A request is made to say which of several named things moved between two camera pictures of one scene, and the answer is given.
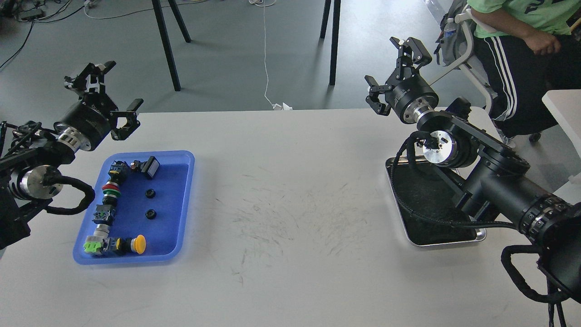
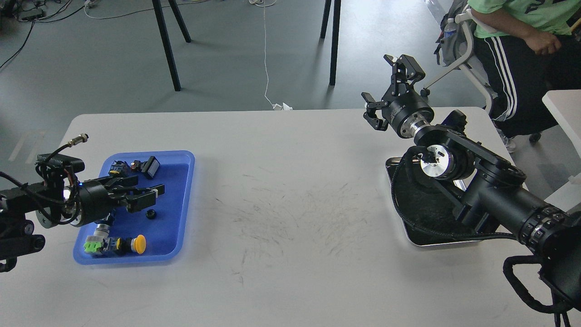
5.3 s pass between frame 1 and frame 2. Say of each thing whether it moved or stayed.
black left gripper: moved
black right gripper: moved
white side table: stayed
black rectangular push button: stayed
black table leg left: stayed
